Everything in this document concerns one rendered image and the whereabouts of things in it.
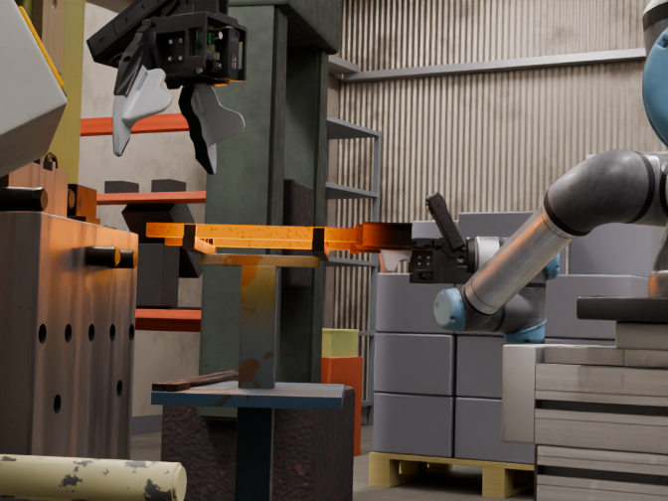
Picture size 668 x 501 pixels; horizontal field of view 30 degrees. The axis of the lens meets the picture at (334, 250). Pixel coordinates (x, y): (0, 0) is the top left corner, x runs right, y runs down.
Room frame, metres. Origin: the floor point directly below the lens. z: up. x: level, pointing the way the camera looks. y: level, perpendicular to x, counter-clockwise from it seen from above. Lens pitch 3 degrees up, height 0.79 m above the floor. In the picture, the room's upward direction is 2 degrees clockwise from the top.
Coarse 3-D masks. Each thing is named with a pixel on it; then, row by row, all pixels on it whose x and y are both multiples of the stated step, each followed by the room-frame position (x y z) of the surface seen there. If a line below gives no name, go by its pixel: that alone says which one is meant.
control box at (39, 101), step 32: (0, 0) 0.97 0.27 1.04; (0, 32) 0.97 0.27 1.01; (0, 64) 0.97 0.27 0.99; (32, 64) 0.98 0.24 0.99; (0, 96) 0.97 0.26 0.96; (32, 96) 0.98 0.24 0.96; (64, 96) 0.98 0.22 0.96; (0, 128) 0.97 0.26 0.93; (32, 128) 1.02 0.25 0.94; (0, 160) 1.14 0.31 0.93; (32, 160) 1.29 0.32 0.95
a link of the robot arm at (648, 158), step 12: (648, 156) 1.94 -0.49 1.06; (660, 156) 1.95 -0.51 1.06; (648, 168) 1.91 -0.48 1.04; (660, 168) 1.92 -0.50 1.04; (660, 180) 1.91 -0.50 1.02; (648, 192) 1.91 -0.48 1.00; (660, 192) 1.91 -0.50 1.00; (648, 204) 1.92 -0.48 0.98; (660, 204) 1.92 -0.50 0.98; (636, 216) 1.93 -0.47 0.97; (648, 216) 1.94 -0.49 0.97; (660, 216) 1.94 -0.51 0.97
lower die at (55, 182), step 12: (24, 168) 1.62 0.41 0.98; (36, 168) 1.66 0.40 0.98; (0, 180) 1.58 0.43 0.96; (12, 180) 1.58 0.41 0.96; (24, 180) 1.62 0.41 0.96; (36, 180) 1.66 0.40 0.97; (48, 180) 1.70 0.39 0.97; (60, 180) 1.74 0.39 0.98; (48, 192) 1.70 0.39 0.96; (60, 192) 1.74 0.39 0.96; (48, 204) 1.70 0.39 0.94; (60, 204) 1.74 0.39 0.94; (60, 216) 1.75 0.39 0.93
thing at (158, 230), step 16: (160, 224) 2.04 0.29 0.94; (176, 224) 2.04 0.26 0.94; (192, 224) 2.04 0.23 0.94; (208, 224) 2.04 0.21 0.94; (368, 224) 2.04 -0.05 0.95; (384, 224) 2.03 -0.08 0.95; (400, 224) 2.03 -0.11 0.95; (272, 240) 2.06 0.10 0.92; (288, 240) 2.05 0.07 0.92; (304, 240) 2.04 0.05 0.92; (336, 240) 2.03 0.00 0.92; (352, 240) 2.03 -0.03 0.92; (368, 240) 2.04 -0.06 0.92; (384, 240) 2.04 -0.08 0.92; (400, 240) 2.04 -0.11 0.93
